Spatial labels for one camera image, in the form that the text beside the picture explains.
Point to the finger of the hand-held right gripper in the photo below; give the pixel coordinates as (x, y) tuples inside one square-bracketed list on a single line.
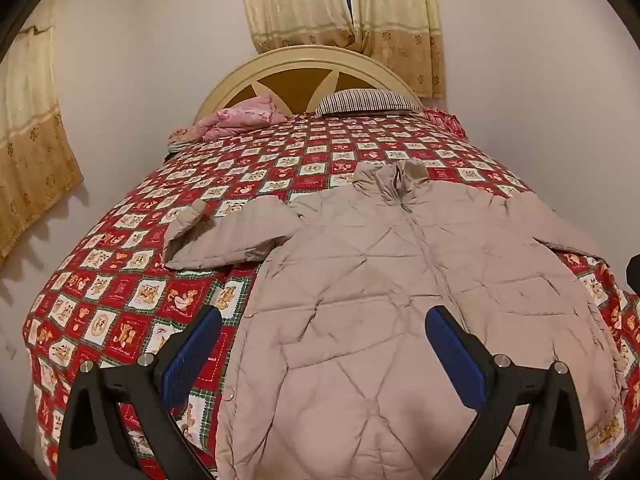
[(635, 272)]

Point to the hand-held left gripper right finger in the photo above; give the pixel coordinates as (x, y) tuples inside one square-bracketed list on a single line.
[(457, 360)]

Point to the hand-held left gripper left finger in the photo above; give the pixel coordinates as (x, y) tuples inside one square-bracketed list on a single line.
[(192, 355)]

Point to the beige quilted puffer jacket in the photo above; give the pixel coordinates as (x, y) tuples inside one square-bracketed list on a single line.
[(360, 270)]

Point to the red checkered bear bedspread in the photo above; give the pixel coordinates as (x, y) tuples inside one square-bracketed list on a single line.
[(150, 240)]

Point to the printed orange cushion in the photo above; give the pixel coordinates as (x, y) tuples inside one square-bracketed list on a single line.
[(182, 136)]

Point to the red patterned cloth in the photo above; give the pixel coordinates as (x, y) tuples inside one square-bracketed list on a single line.
[(445, 120)]

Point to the pink crumpled garment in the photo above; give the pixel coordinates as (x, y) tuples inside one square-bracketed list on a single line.
[(235, 117)]

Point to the striped pillow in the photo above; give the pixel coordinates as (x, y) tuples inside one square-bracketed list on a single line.
[(365, 101)]

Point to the cream arched wooden headboard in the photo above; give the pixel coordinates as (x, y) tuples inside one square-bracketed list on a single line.
[(295, 85)]

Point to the long cream floral curtain panel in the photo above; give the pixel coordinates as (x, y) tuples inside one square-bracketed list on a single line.
[(400, 20)]

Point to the wide cream floral curtain panel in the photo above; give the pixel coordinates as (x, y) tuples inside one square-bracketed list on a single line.
[(295, 5)]

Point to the cream side wall curtain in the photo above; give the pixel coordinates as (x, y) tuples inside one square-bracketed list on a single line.
[(35, 150)]

